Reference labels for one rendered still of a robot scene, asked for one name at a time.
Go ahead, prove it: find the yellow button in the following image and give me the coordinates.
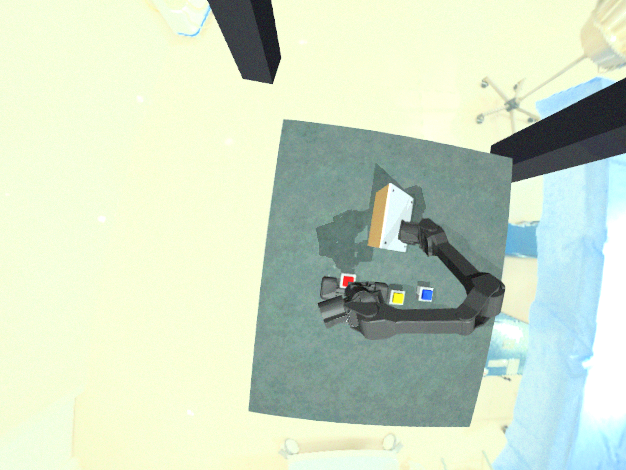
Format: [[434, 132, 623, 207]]
[[388, 288, 405, 305]]

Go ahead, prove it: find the red button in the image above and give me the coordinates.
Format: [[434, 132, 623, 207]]
[[340, 272, 356, 288]]

